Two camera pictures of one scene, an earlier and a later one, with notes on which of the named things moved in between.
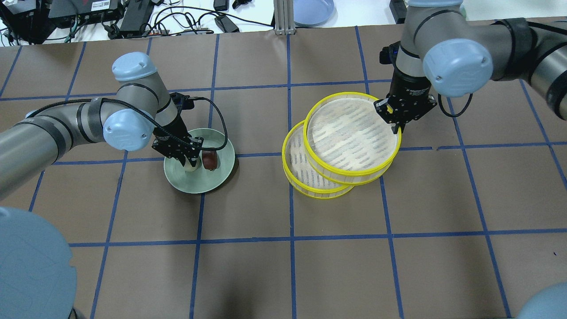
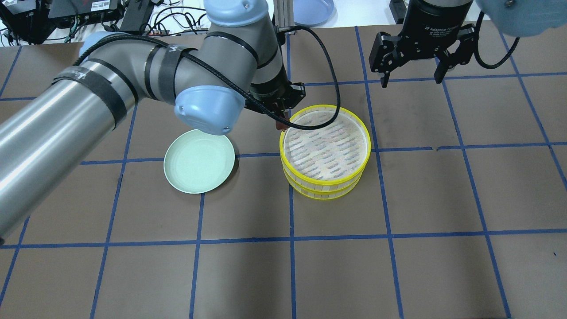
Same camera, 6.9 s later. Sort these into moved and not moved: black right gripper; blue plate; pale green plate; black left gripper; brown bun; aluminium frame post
Moved: brown bun; black left gripper; black right gripper
Not moved: blue plate; pale green plate; aluminium frame post
